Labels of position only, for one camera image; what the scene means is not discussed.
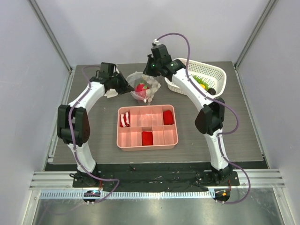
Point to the red toy strawberry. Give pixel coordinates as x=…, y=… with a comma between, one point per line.
x=140, y=89

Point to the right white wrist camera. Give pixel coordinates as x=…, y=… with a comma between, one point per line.
x=155, y=43

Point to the red cloth roll upper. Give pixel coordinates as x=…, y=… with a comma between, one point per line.
x=168, y=117

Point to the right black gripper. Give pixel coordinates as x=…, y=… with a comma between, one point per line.
x=150, y=69

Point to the red cloth roll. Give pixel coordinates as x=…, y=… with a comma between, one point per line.
x=147, y=138
x=168, y=117

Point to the clear zip top bag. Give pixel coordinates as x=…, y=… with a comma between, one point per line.
x=154, y=86

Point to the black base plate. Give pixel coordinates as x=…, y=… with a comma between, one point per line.
x=157, y=177

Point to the red cloth roll lower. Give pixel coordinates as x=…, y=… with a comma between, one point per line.
x=147, y=138

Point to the red white striped sock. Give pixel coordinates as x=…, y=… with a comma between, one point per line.
x=125, y=120

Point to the pink compartment tray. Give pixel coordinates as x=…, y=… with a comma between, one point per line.
x=146, y=118

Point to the white perforated plastic basket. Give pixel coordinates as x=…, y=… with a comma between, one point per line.
x=215, y=77

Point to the white slotted cable duct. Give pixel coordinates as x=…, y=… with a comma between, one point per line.
x=91, y=194

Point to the white rolled cloth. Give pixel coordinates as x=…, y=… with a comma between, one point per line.
x=111, y=93

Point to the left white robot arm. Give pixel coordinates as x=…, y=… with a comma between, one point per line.
x=73, y=126

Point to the green toy grapes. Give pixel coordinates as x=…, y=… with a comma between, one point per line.
x=200, y=80

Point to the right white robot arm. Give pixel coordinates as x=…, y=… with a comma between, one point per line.
x=209, y=120

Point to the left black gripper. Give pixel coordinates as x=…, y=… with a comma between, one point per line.
x=126, y=87

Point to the dark brown toy food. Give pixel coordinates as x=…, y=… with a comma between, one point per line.
x=211, y=91

